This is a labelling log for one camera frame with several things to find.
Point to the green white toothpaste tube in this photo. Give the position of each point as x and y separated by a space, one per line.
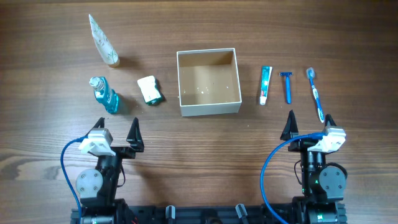
265 79

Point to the blue disposable razor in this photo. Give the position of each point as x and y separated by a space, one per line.
287 76

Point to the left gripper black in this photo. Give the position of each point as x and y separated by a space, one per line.
135 139

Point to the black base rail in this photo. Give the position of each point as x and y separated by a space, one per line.
205 214

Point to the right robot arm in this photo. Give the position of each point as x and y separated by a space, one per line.
323 183

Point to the white floral lotion tube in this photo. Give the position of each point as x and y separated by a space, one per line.
103 45

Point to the blue mouthwash bottle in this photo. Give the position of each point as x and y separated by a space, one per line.
104 94

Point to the green white soap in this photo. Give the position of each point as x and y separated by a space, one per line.
149 90

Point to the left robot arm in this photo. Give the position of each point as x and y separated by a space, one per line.
97 187

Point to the blue white toothbrush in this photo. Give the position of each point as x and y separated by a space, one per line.
311 76

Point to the white cardboard box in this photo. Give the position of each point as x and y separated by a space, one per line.
208 82

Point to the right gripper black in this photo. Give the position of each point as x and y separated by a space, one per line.
290 130

